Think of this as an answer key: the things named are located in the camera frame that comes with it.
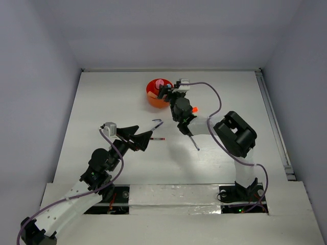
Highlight blue ballpoint pen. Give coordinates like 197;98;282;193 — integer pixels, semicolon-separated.
189;136;200;151

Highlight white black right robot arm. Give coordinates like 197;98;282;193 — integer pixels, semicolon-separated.
157;84;258;200

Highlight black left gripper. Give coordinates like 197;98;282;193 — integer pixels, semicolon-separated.
108;125;152;171

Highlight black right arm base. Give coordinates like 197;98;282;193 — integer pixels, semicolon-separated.
216;178;268;214

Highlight orange translucent highlighter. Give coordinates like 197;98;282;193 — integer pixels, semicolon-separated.
147;91;157;99

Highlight pink capped sticker bottle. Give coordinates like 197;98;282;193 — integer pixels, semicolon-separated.
155;79;165;89

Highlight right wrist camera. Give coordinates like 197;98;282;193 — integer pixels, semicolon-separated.
174;79;190;93

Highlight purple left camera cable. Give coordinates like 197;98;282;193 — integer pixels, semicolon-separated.
15;127;125;245

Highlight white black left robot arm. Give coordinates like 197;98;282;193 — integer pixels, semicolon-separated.
16;122;153;244

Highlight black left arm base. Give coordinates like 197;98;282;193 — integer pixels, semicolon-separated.
84;185;130;215

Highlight orange round divided organizer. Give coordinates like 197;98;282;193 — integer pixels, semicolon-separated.
146;78;172;109

